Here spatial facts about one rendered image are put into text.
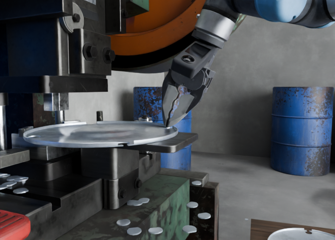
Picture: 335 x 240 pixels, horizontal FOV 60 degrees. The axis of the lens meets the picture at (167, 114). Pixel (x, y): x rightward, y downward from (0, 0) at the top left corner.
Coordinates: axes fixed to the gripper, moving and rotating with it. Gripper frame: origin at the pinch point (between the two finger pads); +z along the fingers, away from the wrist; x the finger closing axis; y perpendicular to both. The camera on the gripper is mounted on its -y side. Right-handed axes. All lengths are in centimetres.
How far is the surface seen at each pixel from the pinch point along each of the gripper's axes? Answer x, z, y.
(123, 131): 3.6, 2.4, -12.0
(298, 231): -47, 27, 52
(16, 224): -3.8, 2.1, -42.2
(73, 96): 120, 55, 136
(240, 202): -34, 72, 161
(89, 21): 21.2, -12.9, -8.2
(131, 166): 0.4, 9.0, -9.2
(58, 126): 20.8, 11.1, -6.9
